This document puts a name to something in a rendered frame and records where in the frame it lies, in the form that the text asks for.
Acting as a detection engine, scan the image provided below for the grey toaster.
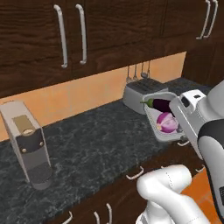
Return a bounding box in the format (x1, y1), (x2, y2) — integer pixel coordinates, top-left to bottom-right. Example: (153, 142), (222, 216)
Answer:
(122, 77), (170, 111)

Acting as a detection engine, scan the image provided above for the purple eggplant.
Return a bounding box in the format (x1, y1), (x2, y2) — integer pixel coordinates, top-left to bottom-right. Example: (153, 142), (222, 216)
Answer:
(140, 98), (176, 115)

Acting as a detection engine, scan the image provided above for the dark wood cupboard door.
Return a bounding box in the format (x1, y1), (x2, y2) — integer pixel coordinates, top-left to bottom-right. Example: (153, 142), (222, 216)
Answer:
(181, 0), (224, 88)
(159, 0), (213, 58)
(0, 0), (74, 99)
(69, 0), (169, 81)

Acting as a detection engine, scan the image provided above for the dark wood drawer front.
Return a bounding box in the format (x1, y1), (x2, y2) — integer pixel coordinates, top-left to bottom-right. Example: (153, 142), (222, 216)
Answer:
(145, 139), (207, 187)
(43, 156), (176, 224)

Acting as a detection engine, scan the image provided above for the silver drawer handle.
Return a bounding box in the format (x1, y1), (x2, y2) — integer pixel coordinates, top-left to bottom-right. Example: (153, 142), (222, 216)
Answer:
(125, 165), (145, 181)
(194, 164), (207, 173)
(61, 211), (74, 224)
(176, 139), (191, 147)

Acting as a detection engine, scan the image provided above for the red onion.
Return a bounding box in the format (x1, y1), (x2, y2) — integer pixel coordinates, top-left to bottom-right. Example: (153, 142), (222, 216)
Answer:
(155, 112), (179, 135)

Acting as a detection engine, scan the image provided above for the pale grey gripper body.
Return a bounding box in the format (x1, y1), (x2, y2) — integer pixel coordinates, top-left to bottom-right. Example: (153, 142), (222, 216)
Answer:
(169, 97), (206, 160)

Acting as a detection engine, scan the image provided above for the silver cupboard handle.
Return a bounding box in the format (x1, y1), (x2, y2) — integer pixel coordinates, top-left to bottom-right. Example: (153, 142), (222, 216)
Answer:
(105, 202), (114, 224)
(74, 3), (88, 66)
(93, 211), (102, 224)
(203, 0), (220, 39)
(195, 0), (212, 40)
(52, 3), (69, 69)

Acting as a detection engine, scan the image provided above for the hanging metal utensil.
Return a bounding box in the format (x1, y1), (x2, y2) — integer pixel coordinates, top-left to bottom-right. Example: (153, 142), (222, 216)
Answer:
(140, 61), (147, 79)
(125, 65), (132, 85)
(132, 63), (139, 81)

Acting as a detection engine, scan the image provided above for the grey coffee machine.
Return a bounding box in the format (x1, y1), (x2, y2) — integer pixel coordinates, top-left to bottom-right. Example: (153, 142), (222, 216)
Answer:
(0, 100), (54, 191)

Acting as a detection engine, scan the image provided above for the grey vegetable container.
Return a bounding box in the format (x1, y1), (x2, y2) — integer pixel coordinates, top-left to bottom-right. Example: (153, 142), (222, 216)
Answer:
(142, 91), (188, 144)

